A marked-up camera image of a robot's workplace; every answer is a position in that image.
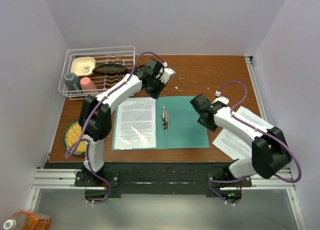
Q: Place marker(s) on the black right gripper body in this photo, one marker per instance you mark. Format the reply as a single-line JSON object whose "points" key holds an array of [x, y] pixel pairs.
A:
{"points": [[207, 124]]}

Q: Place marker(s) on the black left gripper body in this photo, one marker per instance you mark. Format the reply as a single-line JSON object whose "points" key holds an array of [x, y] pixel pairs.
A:
{"points": [[156, 88]]}

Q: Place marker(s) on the teal paper folder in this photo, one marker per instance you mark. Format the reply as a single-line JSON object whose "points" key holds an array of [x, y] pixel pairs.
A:
{"points": [[184, 132]]}

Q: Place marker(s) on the metal folder clip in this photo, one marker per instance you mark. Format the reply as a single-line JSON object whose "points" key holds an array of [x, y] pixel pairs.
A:
{"points": [[165, 118]]}

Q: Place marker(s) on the printed white paper sheet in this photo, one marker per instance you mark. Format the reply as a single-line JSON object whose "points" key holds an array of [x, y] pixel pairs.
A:
{"points": [[135, 124]]}

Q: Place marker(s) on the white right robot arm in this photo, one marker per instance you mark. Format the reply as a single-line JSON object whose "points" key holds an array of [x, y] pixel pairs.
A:
{"points": [[269, 149]]}

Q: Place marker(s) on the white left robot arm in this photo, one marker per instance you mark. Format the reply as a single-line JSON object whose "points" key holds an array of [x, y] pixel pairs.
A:
{"points": [[96, 113]]}

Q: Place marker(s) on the dark brown oval plate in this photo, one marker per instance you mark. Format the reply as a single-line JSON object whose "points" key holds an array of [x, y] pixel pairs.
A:
{"points": [[110, 69]]}

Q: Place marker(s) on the pink cup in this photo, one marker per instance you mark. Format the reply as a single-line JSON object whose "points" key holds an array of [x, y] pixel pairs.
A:
{"points": [[88, 87]]}

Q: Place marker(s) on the cream square dish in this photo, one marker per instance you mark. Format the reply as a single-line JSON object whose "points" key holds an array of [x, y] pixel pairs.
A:
{"points": [[83, 66]]}

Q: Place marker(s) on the grey cup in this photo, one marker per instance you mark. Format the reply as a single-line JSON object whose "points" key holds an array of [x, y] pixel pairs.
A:
{"points": [[72, 82]]}

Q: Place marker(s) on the round green yellow plate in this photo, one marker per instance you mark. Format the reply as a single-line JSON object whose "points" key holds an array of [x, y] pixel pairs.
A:
{"points": [[71, 136]]}

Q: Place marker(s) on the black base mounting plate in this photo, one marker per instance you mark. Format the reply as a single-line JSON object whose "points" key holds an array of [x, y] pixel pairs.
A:
{"points": [[155, 178]]}

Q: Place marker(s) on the orange drink bottle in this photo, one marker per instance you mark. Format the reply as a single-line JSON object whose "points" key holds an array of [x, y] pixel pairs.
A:
{"points": [[24, 220]]}

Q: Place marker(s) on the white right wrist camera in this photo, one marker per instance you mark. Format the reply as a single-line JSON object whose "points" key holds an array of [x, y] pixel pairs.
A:
{"points": [[218, 97]]}

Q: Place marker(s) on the white wire dish rack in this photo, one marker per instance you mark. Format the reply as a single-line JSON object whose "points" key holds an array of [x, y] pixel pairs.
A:
{"points": [[124, 55]]}

